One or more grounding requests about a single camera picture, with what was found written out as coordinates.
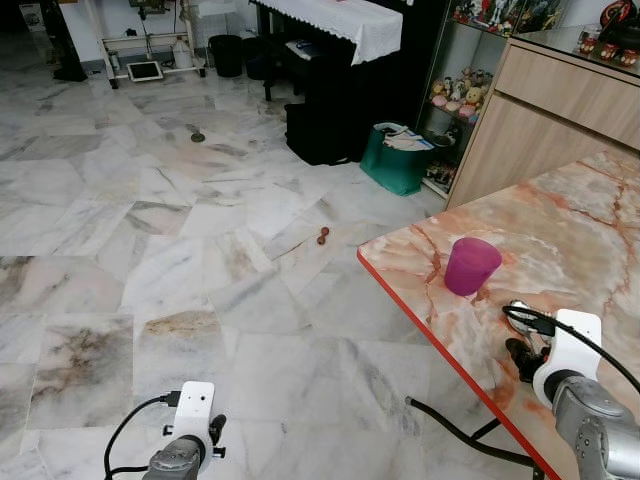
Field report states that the silver metal spoon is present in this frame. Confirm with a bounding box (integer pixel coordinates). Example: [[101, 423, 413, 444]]
[[511, 297, 543, 319]]

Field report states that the purple plastic cup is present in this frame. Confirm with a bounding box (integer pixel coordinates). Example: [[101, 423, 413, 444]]
[[445, 237, 501, 297]]

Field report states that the marble pattern folding table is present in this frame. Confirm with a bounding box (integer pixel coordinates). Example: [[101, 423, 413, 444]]
[[357, 148, 640, 480]]

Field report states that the glass display shelf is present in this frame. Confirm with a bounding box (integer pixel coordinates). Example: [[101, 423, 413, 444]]
[[423, 0, 561, 197]]

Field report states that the green shopping bag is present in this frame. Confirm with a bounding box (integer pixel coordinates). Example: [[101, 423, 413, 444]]
[[360, 122, 437, 197]]

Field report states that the light wooden cabinet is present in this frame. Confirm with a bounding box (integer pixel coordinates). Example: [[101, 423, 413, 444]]
[[447, 38, 640, 209]]

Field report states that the yellow plush toy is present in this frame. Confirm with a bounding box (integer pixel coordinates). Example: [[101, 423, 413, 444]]
[[462, 85, 489, 110]]

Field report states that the black piano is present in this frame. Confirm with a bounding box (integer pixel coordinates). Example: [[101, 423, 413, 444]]
[[250, 0, 453, 167]]

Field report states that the black bag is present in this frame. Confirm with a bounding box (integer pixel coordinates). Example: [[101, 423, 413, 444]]
[[284, 98, 367, 167]]

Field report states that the red black figurine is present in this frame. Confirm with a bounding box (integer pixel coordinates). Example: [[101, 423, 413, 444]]
[[598, 0, 640, 53]]

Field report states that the white framed tablet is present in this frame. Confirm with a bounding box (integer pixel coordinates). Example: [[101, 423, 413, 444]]
[[125, 60, 165, 84]]

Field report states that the white lace cloth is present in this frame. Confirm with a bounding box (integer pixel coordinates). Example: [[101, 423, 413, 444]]
[[255, 0, 404, 66]]

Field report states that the black waste bin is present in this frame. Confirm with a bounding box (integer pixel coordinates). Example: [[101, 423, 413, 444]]
[[208, 34, 245, 79]]

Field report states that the white plastic bottle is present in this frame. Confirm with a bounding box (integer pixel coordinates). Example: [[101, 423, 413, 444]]
[[172, 37, 194, 70]]

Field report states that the white metal rack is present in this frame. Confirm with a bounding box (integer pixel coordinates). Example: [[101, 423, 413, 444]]
[[94, 0, 212, 90]]

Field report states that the black floor stand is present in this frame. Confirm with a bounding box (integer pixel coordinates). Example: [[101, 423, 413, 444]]
[[38, 0, 90, 83]]

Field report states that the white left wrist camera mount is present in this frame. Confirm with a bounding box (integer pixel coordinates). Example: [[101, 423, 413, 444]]
[[163, 381, 217, 471]]

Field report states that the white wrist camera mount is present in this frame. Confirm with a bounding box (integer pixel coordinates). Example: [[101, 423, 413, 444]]
[[163, 381, 217, 471], [532, 309, 605, 406]]

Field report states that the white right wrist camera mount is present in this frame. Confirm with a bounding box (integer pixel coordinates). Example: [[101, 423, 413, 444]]
[[532, 309, 605, 406]]

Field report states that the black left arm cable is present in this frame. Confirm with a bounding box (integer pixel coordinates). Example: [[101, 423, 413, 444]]
[[103, 392, 182, 480]]

